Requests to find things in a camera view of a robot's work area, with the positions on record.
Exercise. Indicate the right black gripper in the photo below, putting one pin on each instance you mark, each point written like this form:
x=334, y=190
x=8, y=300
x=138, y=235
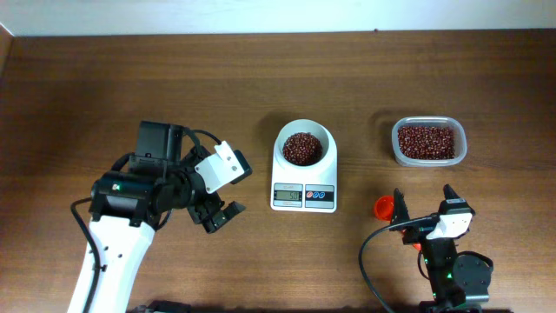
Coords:
x=425, y=233

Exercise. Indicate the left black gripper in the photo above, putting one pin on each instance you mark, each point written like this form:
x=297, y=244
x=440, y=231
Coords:
x=202, y=214

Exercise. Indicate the orange measuring scoop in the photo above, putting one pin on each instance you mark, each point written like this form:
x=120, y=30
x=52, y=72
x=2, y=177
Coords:
x=384, y=208

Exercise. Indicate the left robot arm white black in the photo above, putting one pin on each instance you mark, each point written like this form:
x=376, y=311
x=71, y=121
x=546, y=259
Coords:
x=169, y=170

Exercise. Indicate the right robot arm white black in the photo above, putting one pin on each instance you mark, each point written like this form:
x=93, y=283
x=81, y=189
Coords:
x=459, y=280

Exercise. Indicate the white digital kitchen scale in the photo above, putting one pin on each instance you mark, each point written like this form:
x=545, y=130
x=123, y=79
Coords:
x=310, y=188

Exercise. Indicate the red beans in container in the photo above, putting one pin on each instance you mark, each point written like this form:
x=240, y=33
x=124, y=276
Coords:
x=426, y=142

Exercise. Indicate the clear plastic bean container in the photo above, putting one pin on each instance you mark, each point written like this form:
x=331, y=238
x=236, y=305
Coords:
x=460, y=141

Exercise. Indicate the red beans in bowl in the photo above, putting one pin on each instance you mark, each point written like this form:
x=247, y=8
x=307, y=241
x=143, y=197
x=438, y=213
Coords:
x=302, y=149

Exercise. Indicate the white round bowl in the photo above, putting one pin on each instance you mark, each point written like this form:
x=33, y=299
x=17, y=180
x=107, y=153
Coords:
x=302, y=125

